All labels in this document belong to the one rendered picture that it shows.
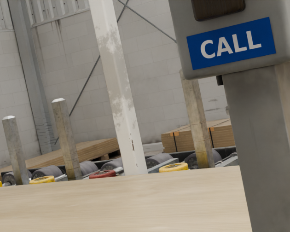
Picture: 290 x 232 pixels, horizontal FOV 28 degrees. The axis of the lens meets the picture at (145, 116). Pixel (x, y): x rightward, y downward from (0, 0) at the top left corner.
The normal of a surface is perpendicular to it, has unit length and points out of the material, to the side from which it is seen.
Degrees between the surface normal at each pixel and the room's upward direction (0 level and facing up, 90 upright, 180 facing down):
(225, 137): 90
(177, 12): 90
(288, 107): 90
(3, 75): 90
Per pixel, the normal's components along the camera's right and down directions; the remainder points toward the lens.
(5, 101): 0.82, -0.13
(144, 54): -0.54, 0.17
